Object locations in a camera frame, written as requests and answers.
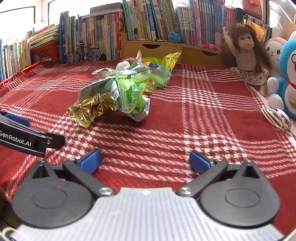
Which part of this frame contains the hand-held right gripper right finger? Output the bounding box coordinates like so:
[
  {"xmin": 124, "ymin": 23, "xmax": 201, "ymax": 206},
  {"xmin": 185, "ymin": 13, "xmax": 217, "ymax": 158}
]
[{"xmin": 176, "ymin": 150, "xmax": 260, "ymax": 199}]

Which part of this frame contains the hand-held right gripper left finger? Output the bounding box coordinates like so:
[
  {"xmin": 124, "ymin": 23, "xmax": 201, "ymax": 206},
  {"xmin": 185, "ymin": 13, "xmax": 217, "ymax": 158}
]
[{"xmin": 29, "ymin": 148, "xmax": 116, "ymax": 197}]

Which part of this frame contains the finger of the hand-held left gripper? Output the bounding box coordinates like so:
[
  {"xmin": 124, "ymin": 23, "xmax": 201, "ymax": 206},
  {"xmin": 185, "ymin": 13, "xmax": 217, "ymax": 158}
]
[
  {"xmin": 0, "ymin": 110, "xmax": 31, "ymax": 127},
  {"xmin": 45, "ymin": 133, "xmax": 66, "ymax": 150}
]

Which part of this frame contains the small gold foil wrapper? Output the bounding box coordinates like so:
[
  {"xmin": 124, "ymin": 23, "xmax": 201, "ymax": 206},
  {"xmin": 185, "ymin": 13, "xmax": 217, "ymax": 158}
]
[{"xmin": 68, "ymin": 95, "xmax": 118, "ymax": 129}]

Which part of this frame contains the white green printed wrapper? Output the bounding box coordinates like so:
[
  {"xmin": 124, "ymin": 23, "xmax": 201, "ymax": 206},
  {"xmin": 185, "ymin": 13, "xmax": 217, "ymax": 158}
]
[{"xmin": 78, "ymin": 77, "xmax": 121, "ymax": 103}]

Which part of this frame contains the white blue printed wrapper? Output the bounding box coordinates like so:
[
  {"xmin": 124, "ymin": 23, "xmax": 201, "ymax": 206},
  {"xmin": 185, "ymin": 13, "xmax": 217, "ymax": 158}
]
[{"xmin": 125, "ymin": 97, "xmax": 150, "ymax": 122}]

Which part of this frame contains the green plastic bag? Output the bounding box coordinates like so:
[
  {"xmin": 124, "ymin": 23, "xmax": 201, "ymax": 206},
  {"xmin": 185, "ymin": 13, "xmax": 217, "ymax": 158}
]
[{"xmin": 113, "ymin": 71, "xmax": 152, "ymax": 115}]

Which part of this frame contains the clear plastic wrapper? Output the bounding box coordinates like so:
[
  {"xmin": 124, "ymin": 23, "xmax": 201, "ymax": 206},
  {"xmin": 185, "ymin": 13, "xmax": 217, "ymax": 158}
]
[{"xmin": 92, "ymin": 67, "xmax": 121, "ymax": 77}]

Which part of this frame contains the light green snack wrapper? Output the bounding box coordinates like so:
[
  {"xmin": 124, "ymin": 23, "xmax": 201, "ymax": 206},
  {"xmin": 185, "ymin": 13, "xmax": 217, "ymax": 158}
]
[{"xmin": 148, "ymin": 66, "xmax": 173, "ymax": 88}]

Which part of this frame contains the row of upright books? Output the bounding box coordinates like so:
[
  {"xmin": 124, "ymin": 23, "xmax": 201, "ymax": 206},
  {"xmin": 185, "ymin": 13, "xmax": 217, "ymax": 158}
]
[
  {"xmin": 0, "ymin": 37, "xmax": 31, "ymax": 81},
  {"xmin": 122, "ymin": 0, "xmax": 238, "ymax": 46},
  {"xmin": 60, "ymin": 11, "xmax": 125, "ymax": 63}
]

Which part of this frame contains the stack of flat books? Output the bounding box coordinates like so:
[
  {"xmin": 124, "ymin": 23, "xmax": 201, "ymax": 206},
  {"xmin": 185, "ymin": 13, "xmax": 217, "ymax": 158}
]
[{"xmin": 29, "ymin": 23, "xmax": 61, "ymax": 49}]

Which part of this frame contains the row of thin colourful books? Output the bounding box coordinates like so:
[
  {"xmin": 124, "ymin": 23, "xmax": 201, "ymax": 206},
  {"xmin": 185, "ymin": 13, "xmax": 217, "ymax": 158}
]
[{"xmin": 243, "ymin": 14, "xmax": 273, "ymax": 43}]

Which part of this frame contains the red plastic tray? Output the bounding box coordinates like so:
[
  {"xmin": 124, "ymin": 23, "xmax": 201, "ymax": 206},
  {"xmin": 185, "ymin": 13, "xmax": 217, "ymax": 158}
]
[{"xmin": 0, "ymin": 61, "xmax": 40, "ymax": 88}]

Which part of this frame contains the red plaid blanket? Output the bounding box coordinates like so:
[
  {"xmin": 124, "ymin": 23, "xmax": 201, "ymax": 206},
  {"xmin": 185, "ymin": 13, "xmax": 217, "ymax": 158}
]
[{"xmin": 0, "ymin": 61, "xmax": 296, "ymax": 202}]

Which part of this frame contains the red plastic crate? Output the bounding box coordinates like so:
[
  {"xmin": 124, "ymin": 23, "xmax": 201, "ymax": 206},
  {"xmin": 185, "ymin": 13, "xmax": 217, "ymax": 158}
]
[{"xmin": 30, "ymin": 41, "xmax": 60, "ymax": 69}]

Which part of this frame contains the black model bicycle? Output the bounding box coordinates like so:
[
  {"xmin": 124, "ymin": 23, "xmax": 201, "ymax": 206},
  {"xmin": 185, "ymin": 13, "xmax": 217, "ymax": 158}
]
[{"xmin": 67, "ymin": 41, "xmax": 102, "ymax": 63}]

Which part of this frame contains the wooden drawer organiser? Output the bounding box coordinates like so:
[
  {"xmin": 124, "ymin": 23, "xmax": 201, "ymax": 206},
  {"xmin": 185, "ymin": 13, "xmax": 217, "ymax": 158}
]
[{"xmin": 121, "ymin": 32, "xmax": 223, "ymax": 64}]

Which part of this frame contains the long-haired doll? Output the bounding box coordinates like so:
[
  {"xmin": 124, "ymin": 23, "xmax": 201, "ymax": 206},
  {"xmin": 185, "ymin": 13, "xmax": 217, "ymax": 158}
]
[{"xmin": 221, "ymin": 23, "xmax": 271, "ymax": 96}]

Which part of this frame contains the blue yarn ball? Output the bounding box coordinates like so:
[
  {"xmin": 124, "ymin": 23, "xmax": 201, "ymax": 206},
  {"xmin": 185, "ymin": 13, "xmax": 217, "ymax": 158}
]
[{"xmin": 168, "ymin": 32, "xmax": 183, "ymax": 43}]

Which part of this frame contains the white plush rabbit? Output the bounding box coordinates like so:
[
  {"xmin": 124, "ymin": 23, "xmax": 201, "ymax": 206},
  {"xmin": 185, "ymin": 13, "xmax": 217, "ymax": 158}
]
[{"xmin": 264, "ymin": 27, "xmax": 288, "ymax": 78}]

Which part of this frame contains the blue plush cat toy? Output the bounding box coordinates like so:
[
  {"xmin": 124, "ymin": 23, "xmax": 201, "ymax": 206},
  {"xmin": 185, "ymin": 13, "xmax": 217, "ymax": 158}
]
[{"xmin": 267, "ymin": 38, "xmax": 296, "ymax": 120}]

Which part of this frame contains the grey flat book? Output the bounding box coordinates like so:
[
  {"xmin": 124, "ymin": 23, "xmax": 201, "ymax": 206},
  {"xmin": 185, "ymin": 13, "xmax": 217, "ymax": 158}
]
[{"xmin": 82, "ymin": 5, "xmax": 125, "ymax": 19}]

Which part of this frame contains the pink translucent box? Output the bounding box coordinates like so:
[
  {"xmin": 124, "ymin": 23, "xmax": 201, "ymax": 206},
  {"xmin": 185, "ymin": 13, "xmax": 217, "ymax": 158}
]
[{"xmin": 243, "ymin": 0, "xmax": 270, "ymax": 20}]

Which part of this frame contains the white coiled cable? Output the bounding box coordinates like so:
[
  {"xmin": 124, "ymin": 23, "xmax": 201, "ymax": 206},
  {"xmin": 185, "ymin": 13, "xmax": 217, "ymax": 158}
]
[{"xmin": 261, "ymin": 105, "xmax": 294, "ymax": 136}]

